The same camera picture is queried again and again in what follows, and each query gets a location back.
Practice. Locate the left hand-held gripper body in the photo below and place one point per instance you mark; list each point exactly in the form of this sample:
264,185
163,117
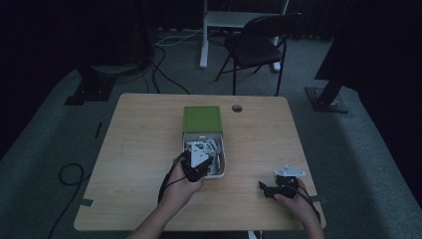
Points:
195,159

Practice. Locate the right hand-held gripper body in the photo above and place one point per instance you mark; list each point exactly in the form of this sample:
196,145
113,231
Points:
288,181

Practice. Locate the pile of white parts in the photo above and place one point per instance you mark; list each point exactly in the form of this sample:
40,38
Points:
212,147

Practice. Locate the green drawer case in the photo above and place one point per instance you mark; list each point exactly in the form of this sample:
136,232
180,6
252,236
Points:
201,119

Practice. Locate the person's right hand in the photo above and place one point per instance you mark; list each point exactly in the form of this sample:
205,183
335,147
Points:
302,202

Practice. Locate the person's left hand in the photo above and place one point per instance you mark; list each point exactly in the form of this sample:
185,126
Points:
179,189

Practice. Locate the white table leg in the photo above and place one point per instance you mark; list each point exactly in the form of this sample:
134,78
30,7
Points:
254,235

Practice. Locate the black slanted metal stand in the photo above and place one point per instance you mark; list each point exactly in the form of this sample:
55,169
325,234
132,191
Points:
326,96

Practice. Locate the black stand base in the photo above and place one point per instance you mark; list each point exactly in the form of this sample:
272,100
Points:
91,88

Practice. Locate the black folding chair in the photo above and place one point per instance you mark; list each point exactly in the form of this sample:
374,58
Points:
255,46

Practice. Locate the white desk frame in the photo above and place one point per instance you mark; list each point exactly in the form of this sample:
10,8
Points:
212,20

